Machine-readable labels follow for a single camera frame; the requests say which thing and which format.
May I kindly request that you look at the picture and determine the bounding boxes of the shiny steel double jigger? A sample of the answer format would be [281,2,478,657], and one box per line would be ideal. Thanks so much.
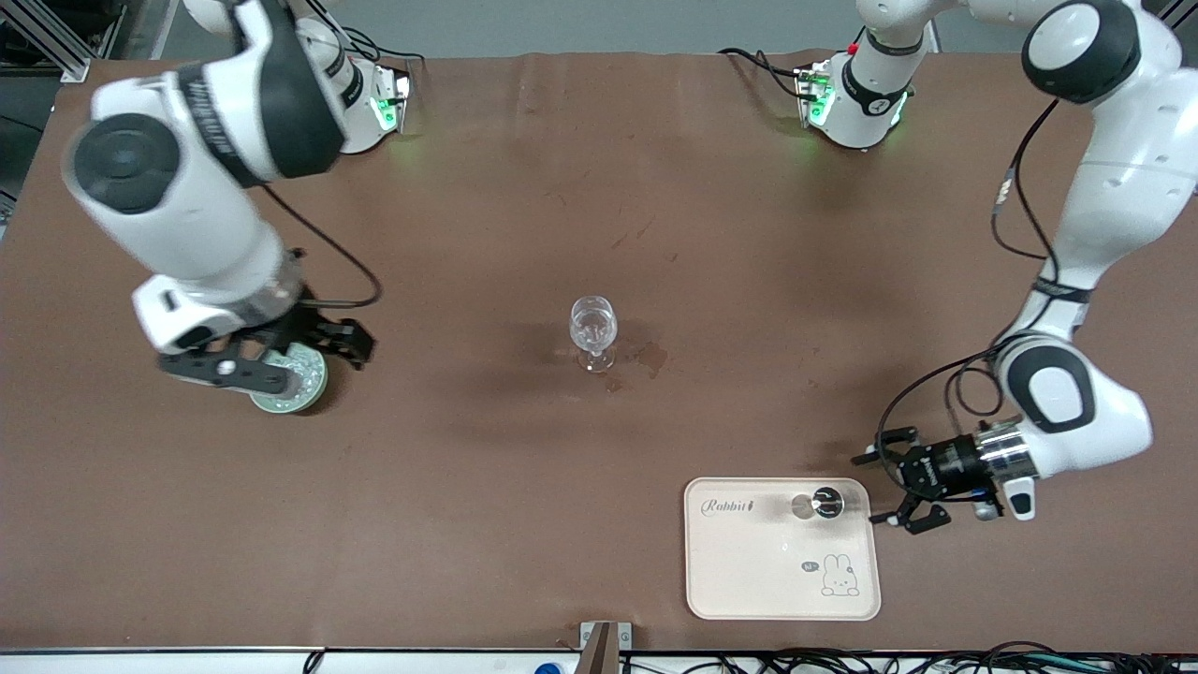
[791,485,845,521]

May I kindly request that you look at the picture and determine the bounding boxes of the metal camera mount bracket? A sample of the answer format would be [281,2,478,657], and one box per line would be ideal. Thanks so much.
[578,622,633,674]

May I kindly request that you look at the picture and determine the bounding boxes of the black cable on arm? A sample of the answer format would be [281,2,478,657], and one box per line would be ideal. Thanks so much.
[260,185,383,310]
[990,94,1063,263]

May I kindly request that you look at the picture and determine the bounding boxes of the black cable at right base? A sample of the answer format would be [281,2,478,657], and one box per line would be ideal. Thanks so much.
[318,19,427,71]

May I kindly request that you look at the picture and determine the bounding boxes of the beige rabbit print tray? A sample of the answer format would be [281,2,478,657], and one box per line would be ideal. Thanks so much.
[683,476,883,623]

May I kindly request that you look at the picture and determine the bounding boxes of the aluminium frame profile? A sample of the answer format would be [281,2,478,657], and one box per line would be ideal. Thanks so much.
[0,0,91,83]

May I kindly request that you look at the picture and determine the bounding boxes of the pale green round plate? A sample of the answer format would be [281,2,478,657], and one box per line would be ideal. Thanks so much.
[248,342,330,416]

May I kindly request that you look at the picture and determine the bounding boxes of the black cable at left base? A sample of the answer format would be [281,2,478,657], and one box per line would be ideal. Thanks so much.
[719,47,806,99]

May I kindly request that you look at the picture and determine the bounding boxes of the tangled black cables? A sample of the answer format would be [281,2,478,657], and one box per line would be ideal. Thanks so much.
[618,641,1198,674]

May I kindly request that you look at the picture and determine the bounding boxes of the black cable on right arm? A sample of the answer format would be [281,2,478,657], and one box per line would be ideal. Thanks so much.
[260,185,383,310]

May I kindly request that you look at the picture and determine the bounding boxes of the clear stemmed wine glass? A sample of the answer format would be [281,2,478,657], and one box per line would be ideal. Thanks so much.
[569,296,619,374]

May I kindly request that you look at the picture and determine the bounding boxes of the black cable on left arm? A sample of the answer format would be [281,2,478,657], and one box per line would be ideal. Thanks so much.
[990,94,1063,263]

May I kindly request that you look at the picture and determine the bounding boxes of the black cable at base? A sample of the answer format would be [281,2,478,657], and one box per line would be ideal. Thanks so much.
[318,19,427,71]
[719,47,806,99]

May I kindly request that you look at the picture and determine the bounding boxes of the brown table mat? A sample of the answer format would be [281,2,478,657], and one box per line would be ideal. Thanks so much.
[0,51,1198,653]

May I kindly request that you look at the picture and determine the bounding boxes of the pile of clear ice cubes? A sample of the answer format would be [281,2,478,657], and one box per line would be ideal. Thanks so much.
[285,352,324,403]

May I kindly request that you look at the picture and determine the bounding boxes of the looped black left gripper cable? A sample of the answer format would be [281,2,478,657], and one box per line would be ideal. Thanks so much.
[875,346,1010,469]

